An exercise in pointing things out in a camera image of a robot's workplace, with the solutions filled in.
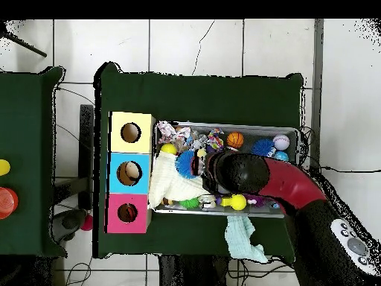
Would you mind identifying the blue spiky ball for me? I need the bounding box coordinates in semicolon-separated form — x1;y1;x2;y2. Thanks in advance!
251;139;275;157
175;150;199;179

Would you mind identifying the cream muslin cloth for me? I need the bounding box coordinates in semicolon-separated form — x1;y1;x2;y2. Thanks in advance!
148;150;207;209

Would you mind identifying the orange striped tiger plush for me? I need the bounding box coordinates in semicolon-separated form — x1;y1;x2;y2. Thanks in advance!
118;204;138;222

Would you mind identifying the mint green muslin cloth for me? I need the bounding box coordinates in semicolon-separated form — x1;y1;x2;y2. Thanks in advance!
224;215;269;264

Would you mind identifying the wooden box with three holes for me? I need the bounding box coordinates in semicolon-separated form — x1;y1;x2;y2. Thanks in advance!
103;111;156;235

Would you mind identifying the silver mesh bin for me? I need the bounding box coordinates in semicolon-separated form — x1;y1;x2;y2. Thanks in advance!
150;120;300;218

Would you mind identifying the small orange basketball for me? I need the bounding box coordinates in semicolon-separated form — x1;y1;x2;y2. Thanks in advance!
226;131;245;149

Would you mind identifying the dark green table cloth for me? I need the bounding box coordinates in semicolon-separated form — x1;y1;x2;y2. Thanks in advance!
93;62;304;263
0;66;68;258

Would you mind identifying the small white baseball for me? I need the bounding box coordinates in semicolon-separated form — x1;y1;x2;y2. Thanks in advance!
272;134;290;150

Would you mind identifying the grey rounded object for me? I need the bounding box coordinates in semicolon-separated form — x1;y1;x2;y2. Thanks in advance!
51;209;89;242

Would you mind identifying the orange round object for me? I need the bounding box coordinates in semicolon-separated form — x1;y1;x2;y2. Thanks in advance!
0;186;19;220

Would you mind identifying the black rod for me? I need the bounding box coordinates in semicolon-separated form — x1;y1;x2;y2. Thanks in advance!
0;29;48;58

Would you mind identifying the long black cable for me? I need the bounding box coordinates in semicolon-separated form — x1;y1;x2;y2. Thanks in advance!
322;165;381;174

